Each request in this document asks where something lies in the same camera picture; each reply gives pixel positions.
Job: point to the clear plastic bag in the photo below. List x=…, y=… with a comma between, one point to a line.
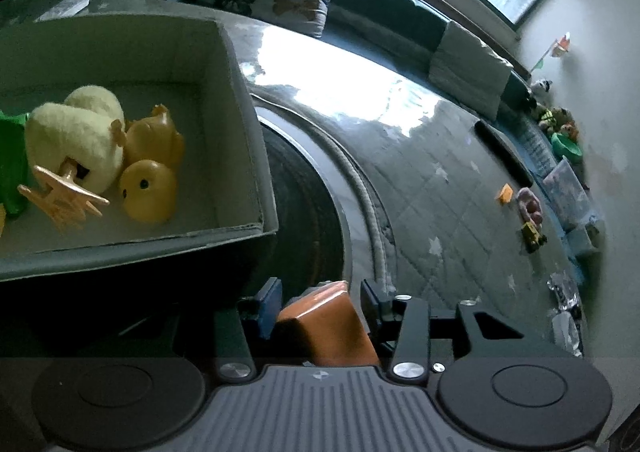
x=565, y=297

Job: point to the pale yellow plush duck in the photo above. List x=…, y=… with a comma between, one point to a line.
x=65, y=136

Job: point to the orange rubber duck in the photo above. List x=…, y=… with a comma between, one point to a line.
x=152, y=139

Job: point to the green toy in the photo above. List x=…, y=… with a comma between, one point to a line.
x=10, y=166

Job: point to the clear plastic storage box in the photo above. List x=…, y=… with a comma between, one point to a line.
x=567, y=189

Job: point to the small paper flag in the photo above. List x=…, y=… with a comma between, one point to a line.
x=560, y=44

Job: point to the black and white plush toy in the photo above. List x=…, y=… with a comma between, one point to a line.
x=540, y=86

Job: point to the orange rectangular block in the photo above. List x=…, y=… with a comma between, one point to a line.
x=330, y=327

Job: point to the small yellow toy car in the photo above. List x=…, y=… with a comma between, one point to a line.
x=532, y=237

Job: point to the green sofa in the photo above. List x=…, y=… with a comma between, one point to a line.
x=390, y=16

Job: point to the small pink toy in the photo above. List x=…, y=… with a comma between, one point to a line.
x=529, y=204

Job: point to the white cushion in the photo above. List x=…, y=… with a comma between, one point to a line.
x=470, y=66

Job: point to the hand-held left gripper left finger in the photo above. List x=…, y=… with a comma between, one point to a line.
x=269, y=307

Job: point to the pile of stuffed toys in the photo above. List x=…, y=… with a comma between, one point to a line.
x=557, y=121

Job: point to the round black hotplate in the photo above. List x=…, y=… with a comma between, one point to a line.
x=300, y=212

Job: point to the cardboard box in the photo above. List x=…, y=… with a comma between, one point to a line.
x=165, y=71

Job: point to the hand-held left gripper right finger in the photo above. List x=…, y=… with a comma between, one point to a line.
x=374, y=307

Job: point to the black remote control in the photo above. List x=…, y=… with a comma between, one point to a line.
x=502, y=151

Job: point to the green bowl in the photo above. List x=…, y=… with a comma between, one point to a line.
x=567, y=149

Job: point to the small orange piece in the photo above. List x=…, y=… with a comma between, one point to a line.
x=505, y=193

